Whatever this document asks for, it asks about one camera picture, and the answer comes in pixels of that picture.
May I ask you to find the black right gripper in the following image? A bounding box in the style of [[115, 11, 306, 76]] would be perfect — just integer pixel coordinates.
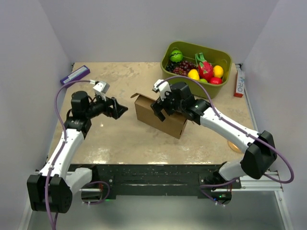
[[151, 88, 185, 122]]

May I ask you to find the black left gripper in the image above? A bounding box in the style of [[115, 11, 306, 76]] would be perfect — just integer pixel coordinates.
[[85, 92, 128, 119]]

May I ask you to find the brown cardboard box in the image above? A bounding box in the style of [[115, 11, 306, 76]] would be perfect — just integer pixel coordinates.
[[130, 92, 189, 139]]

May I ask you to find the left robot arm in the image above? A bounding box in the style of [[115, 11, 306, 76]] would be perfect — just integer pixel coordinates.
[[27, 91, 128, 213]]

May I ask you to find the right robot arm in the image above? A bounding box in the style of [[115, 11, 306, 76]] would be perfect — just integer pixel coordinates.
[[151, 80, 277, 188]]

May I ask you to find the purple rectangular box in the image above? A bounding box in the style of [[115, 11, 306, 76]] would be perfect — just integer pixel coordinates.
[[60, 65, 90, 85]]

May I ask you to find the red white toothpaste box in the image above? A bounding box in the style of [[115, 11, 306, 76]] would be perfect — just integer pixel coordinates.
[[234, 70, 245, 98]]

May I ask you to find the dark grape bunch in basket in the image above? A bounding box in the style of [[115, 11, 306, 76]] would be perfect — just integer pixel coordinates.
[[165, 62, 177, 72]]

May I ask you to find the red grape bunch in basket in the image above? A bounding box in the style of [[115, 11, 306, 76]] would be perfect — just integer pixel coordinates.
[[172, 60, 196, 76]]

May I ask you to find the yellow lemon toy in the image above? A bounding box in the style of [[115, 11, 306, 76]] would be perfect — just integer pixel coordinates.
[[188, 69, 200, 81]]

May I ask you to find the green watermelon toy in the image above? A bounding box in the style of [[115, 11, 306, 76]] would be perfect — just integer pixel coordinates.
[[169, 48, 183, 63]]

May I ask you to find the pink dragon fruit toy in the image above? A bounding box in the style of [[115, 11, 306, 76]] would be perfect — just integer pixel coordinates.
[[195, 53, 213, 82]]

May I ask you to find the red apple toy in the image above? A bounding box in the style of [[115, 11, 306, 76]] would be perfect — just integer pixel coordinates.
[[209, 77, 223, 85]]

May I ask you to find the green plastic basket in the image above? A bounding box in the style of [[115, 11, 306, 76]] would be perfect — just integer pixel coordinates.
[[160, 41, 232, 98]]

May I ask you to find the yellow orange fruit toy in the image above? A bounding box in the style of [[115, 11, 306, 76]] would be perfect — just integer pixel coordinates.
[[213, 65, 224, 78]]

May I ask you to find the orange round disc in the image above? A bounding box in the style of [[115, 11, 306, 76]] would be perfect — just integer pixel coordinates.
[[228, 141, 242, 153]]

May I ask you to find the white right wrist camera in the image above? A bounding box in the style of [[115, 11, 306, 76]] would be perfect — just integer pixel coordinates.
[[152, 79, 171, 101]]

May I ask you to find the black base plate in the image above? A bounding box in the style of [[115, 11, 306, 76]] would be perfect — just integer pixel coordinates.
[[69, 164, 241, 205]]

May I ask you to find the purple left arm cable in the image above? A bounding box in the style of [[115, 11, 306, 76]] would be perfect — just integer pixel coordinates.
[[44, 80, 111, 230]]

